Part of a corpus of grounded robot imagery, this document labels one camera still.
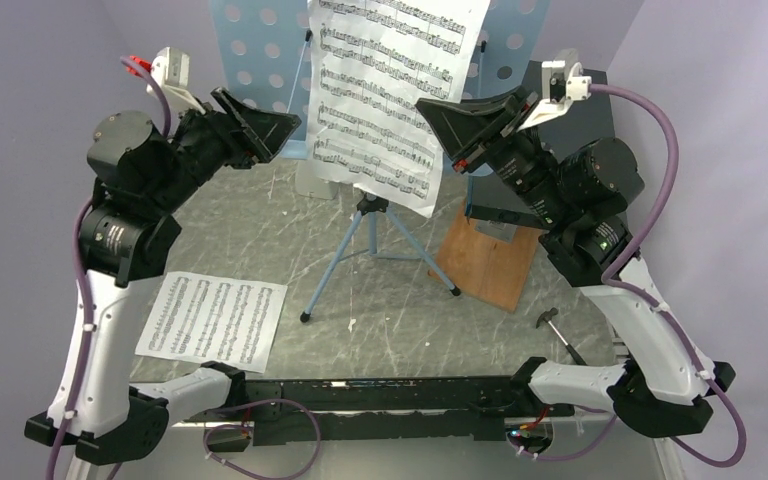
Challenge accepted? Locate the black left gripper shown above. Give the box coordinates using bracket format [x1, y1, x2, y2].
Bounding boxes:
[147, 86, 301, 214]

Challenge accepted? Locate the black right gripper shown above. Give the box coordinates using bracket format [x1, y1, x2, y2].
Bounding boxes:
[418, 84, 576, 224]

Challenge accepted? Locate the white metronome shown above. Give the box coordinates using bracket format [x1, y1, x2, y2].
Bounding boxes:
[295, 160, 339, 200]

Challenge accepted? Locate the light blue music stand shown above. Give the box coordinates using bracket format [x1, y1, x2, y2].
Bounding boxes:
[208, 0, 552, 325]

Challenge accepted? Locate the sheet music page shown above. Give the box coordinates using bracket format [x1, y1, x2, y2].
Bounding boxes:
[136, 272, 287, 374]
[306, 0, 489, 217]

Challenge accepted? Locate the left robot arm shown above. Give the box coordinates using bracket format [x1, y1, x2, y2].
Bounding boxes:
[24, 87, 301, 466]

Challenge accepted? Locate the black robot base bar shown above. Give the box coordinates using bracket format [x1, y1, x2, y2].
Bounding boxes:
[193, 375, 574, 446]

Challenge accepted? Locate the dark green metal rack unit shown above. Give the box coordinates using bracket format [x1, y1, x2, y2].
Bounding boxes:
[464, 95, 615, 228]

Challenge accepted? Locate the small grey metal plate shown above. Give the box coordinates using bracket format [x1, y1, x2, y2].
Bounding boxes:
[474, 220, 518, 243]

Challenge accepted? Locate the wooden board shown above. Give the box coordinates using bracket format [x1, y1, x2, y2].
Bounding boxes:
[435, 205, 540, 313]

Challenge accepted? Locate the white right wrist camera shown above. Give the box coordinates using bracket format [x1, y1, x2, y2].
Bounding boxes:
[518, 48, 592, 131]

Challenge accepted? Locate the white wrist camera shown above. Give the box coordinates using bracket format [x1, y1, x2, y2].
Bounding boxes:
[518, 48, 592, 131]
[127, 47, 211, 114]

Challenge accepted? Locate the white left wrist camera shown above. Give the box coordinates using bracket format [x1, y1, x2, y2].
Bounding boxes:
[127, 47, 211, 114]

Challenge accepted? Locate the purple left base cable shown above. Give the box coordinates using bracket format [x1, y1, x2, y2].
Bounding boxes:
[202, 397, 323, 480]

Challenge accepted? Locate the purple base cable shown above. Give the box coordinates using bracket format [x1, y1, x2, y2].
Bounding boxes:
[202, 397, 323, 480]
[507, 404, 621, 464]

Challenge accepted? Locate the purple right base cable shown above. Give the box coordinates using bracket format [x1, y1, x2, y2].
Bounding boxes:
[507, 404, 621, 464]

